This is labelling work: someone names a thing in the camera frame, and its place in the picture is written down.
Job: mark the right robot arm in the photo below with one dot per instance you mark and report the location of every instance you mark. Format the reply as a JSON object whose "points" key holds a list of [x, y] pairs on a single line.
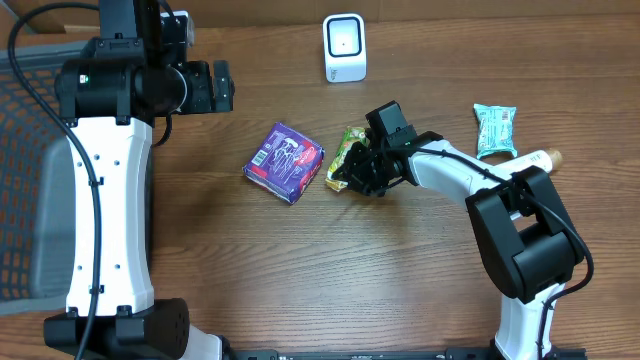
{"points": [[528, 245]]}

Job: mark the green yellow snack packet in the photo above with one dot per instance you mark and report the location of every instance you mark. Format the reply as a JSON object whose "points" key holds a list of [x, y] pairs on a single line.
{"points": [[350, 136]]}

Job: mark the grey plastic basket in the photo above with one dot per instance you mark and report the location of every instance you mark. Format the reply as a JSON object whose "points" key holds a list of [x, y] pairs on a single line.
{"points": [[37, 204]]}

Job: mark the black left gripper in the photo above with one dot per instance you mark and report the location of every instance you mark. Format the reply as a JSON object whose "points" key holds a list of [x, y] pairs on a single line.
{"points": [[220, 86]]}

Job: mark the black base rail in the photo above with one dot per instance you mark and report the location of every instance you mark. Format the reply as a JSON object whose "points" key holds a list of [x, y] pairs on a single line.
{"points": [[400, 354]]}

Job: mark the teal snack packet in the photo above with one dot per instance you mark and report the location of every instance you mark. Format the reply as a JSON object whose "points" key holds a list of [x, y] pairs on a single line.
{"points": [[495, 130]]}

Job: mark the purple pad package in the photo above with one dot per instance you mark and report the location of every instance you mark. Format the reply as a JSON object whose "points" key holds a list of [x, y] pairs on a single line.
{"points": [[285, 163]]}

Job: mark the white barcode scanner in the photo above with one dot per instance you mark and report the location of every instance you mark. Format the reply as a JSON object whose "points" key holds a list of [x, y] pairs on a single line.
{"points": [[345, 53]]}

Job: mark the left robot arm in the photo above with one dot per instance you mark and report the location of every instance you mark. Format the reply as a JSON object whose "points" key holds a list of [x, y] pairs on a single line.
{"points": [[108, 103]]}

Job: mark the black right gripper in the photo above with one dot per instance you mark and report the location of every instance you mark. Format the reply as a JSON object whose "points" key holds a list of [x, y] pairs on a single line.
{"points": [[357, 177]]}

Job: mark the white tube gold cap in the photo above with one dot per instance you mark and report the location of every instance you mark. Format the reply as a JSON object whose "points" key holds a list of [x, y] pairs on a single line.
{"points": [[548, 160]]}

